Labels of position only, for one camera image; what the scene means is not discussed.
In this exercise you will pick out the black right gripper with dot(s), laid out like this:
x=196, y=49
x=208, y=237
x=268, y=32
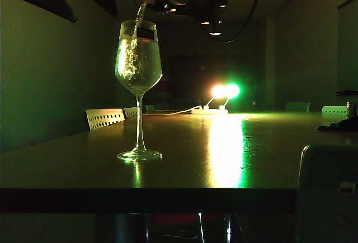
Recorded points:
x=209, y=0

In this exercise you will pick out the clear stemmed wine glass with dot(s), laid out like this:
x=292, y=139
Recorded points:
x=138, y=69

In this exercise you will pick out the white power strip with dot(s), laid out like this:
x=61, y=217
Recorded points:
x=209, y=111

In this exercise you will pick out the small white perforated chair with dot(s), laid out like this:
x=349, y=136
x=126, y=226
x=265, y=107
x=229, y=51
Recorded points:
x=130, y=112

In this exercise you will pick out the plain grey chair back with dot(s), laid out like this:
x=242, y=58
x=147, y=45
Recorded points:
x=297, y=106

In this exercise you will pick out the white slotted chair back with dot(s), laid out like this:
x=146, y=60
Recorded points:
x=332, y=110

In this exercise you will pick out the small metal jar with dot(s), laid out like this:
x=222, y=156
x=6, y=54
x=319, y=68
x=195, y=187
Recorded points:
x=351, y=110

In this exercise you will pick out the dark crumpled cloth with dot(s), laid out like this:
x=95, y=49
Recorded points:
x=338, y=125

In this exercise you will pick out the red chair seat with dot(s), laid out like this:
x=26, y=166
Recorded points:
x=179, y=218

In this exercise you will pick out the shiny metal table leg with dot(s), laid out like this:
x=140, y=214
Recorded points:
x=227, y=226
x=200, y=226

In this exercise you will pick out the blurred grey chair back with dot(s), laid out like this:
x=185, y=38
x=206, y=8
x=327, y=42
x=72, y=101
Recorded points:
x=327, y=198

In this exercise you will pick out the thick dark table column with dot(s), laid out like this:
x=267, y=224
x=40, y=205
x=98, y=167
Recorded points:
x=123, y=227

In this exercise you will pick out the dark wall screen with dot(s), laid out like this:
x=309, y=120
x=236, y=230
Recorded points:
x=184, y=81

